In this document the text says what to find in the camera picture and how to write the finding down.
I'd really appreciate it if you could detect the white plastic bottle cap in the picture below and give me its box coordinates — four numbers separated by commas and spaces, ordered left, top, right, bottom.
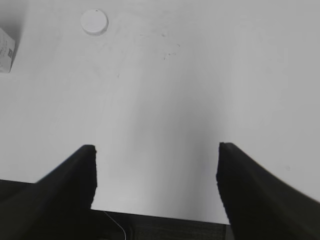
80, 9, 109, 36

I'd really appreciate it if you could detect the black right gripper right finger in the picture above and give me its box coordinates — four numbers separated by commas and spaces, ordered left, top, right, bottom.
216, 142, 320, 240

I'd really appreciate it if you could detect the thin white wire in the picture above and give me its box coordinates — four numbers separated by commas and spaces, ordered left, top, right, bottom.
102, 210, 127, 240

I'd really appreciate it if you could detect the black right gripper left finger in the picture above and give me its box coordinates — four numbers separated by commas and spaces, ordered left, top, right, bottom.
0, 145, 98, 240

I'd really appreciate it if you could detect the white strawberry yogurt drink bottle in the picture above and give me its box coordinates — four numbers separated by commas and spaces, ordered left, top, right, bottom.
0, 28, 16, 73

